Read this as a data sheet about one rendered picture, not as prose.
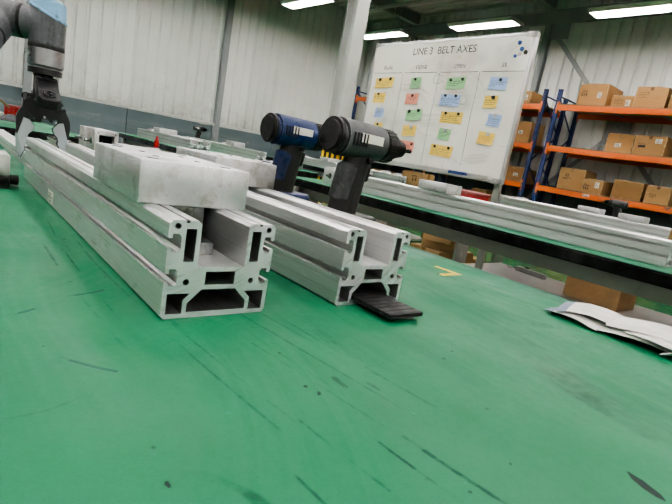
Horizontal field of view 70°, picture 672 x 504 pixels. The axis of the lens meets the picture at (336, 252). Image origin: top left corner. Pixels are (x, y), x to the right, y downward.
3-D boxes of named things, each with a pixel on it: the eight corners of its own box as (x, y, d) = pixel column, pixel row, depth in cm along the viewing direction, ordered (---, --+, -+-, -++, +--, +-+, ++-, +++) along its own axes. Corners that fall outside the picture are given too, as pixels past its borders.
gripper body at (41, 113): (56, 123, 122) (59, 73, 120) (63, 125, 116) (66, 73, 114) (20, 117, 117) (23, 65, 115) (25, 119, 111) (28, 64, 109)
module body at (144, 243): (23, 178, 99) (25, 136, 98) (77, 183, 106) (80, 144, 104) (159, 319, 40) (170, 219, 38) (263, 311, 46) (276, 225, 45)
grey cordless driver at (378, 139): (295, 245, 81) (317, 112, 77) (375, 246, 95) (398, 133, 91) (323, 257, 76) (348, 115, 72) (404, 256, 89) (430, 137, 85)
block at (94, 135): (79, 149, 195) (80, 126, 193) (108, 153, 203) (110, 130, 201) (86, 152, 188) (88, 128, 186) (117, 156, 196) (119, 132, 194)
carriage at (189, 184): (90, 200, 56) (95, 141, 54) (182, 207, 63) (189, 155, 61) (133, 232, 44) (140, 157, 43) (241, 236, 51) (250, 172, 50)
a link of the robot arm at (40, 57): (68, 53, 113) (26, 43, 107) (66, 74, 113) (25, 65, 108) (61, 55, 118) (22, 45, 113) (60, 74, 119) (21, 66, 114)
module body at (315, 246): (120, 187, 112) (123, 150, 110) (163, 191, 118) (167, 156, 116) (334, 305, 52) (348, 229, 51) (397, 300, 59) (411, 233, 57)
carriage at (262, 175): (172, 184, 86) (176, 145, 85) (228, 189, 94) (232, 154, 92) (210, 200, 75) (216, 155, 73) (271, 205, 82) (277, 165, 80)
